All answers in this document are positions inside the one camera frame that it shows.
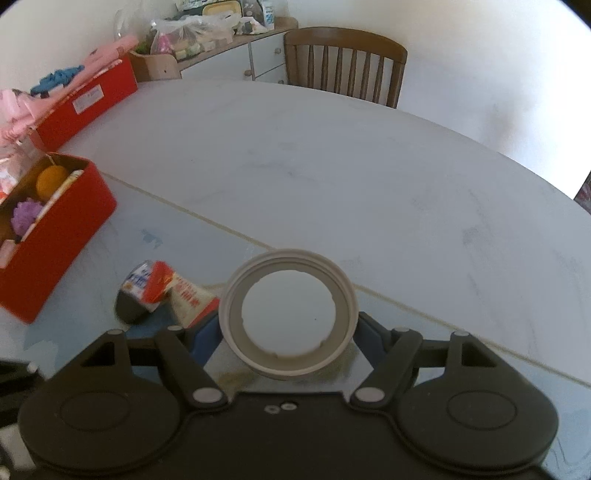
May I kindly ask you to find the blue plush toy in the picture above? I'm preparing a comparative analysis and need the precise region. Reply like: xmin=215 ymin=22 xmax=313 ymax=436
xmin=30 ymin=64 xmax=87 ymax=97

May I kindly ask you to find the clear plastic bag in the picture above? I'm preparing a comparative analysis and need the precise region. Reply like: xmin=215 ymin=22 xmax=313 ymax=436
xmin=147 ymin=11 xmax=242 ymax=62

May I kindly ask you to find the red box with white label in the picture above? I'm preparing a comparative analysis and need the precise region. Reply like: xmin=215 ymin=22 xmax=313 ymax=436
xmin=29 ymin=55 xmax=140 ymax=153

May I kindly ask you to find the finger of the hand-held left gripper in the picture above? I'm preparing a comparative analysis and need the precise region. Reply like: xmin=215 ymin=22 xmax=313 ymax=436
xmin=0 ymin=359 xmax=38 ymax=418

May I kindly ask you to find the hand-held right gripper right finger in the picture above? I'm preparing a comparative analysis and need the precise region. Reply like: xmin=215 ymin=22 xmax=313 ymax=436
xmin=350 ymin=311 xmax=500 ymax=410

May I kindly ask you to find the patterned door rug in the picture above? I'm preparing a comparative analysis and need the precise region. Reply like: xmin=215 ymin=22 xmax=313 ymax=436
xmin=574 ymin=172 xmax=591 ymax=209

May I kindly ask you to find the glass bowl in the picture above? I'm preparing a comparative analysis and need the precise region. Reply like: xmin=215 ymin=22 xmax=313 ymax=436
xmin=113 ymin=0 xmax=154 ymax=48

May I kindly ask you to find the tissue packet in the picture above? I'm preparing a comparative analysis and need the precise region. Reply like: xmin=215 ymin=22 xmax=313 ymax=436
xmin=0 ymin=137 xmax=48 ymax=206

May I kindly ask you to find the orange ball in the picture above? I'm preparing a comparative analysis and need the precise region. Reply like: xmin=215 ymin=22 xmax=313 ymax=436
xmin=35 ymin=165 xmax=68 ymax=202

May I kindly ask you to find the purple spiky toy ball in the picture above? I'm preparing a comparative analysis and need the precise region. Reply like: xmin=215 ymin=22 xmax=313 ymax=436
xmin=12 ymin=198 xmax=45 ymax=234

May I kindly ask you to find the red tin box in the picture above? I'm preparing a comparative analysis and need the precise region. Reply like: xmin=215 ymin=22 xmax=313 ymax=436
xmin=0 ymin=152 xmax=117 ymax=325

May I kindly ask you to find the white yellow cylindrical container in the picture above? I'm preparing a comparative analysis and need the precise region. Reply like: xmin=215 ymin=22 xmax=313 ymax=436
xmin=22 ymin=169 xmax=86 ymax=241

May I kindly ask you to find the white sideboard with wooden top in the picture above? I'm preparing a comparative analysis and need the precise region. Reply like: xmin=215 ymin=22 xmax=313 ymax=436
xmin=129 ymin=17 xmax=299 ymax=85

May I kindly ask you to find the red white sachet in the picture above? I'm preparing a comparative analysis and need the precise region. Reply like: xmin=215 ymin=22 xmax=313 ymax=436
xmin=171 ymin=272 xmax=221 ymax=330

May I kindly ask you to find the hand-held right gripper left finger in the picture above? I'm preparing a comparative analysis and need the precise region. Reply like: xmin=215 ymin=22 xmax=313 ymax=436
xmin=80 ymin=313 xmax=229 ymax=410

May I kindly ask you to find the beige tape roll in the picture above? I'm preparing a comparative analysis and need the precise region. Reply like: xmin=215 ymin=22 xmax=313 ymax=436
xmin=219 ymin=248 xmax=359 ymax=382

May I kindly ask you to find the brown wooden chair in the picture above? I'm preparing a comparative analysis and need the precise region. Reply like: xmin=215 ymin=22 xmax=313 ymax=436
xmin=283 ymin=26 xmax=409 ymax=110

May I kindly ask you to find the red box with pink cloth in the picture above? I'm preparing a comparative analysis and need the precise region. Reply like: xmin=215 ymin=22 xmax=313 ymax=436
xmin=0 ymin=35 xmax=140 ymax=145

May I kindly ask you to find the yellow green storage box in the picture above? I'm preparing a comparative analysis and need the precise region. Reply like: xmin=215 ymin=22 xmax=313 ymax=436
xmin=178 ymin=0 xmax=244 ymax=19

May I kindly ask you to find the red snack packet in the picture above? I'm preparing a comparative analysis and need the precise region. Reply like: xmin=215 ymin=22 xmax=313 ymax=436
xmin=119 ymin=259 xmax=175 ymax=311

